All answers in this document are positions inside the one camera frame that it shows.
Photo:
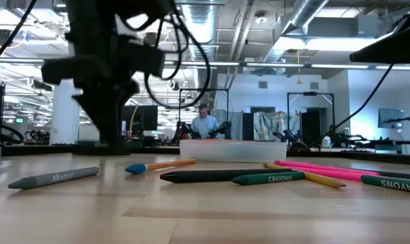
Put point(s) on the pink pen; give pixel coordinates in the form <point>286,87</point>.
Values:
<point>340,174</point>

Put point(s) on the grey crayon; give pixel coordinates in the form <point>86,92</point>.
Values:
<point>55,178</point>

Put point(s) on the round ceiling sensor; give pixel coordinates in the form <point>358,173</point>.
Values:
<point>261,18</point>

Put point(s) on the white globe lamp black base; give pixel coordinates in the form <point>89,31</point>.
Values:
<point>86,150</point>

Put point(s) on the yellow pencil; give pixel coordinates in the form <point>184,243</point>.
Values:
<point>323,179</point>

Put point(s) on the white column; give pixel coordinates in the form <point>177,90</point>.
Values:
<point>64,115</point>

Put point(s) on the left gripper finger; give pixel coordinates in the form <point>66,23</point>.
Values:
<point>118,101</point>
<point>96,108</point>

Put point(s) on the pink crayon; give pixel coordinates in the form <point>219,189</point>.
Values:
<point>326,167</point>

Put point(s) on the round black ceiling device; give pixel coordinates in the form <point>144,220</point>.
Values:
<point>3,37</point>

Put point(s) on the black monitor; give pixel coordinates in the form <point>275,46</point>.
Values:
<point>147,118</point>

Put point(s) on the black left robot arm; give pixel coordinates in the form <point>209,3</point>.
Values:
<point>99,27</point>

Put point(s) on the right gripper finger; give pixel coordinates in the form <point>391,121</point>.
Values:
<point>381,51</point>

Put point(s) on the ceiling light strip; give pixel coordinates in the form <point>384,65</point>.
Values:
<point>221,63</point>
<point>340,66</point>

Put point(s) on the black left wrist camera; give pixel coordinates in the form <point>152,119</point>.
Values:
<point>147,61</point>

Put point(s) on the black frame rig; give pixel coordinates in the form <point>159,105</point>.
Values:
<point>191,90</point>
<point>309,93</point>

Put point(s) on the clear box with orange lid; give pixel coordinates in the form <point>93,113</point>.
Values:
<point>231,150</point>

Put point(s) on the person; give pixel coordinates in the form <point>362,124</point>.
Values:
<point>204,127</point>

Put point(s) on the orange pencil blue eraser cap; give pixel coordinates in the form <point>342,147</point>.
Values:
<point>164,165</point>

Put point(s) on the wall monitor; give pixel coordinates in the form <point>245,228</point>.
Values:
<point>391,118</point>

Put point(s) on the pale tarp cover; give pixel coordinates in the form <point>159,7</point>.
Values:
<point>235,122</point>
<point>276,125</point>

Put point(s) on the green crayon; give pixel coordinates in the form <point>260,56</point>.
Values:
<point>269,178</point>
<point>391,183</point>

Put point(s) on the silver ventilation duct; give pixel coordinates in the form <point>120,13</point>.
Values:
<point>204,20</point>
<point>303,13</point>

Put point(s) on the green exit sign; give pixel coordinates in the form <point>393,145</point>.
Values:
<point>19,120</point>

